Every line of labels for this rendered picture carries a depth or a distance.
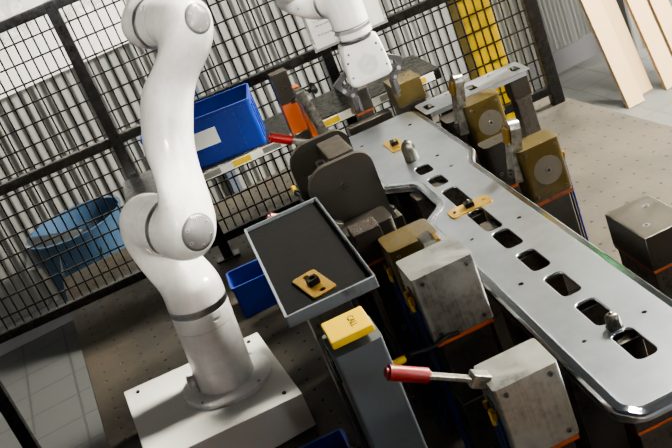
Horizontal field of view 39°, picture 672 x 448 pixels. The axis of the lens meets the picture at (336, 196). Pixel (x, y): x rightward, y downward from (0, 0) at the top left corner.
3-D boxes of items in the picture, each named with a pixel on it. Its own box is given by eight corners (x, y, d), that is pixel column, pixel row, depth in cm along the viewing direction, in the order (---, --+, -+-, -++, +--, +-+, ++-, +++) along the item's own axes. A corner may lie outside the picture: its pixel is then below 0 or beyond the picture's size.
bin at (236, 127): (267, 142, 249) (248, 98, 244) (159, 184, 250) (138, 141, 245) (265, 124, 264) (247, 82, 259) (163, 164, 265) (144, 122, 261)
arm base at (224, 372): (188, 421, 187) (156, 343, 180) (180, 376, 205) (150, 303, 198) (279, 386, 189) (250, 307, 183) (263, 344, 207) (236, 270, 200)
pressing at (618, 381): (779, 355, 116) (777, 345, 115) (617, 437, 113) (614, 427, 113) (414, 110, 243) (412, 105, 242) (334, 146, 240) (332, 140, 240)
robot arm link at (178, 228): (180, 250, 192) (227, 261, 180) (127, 256, 184) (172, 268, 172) (178, -1, 187) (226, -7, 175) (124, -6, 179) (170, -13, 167)
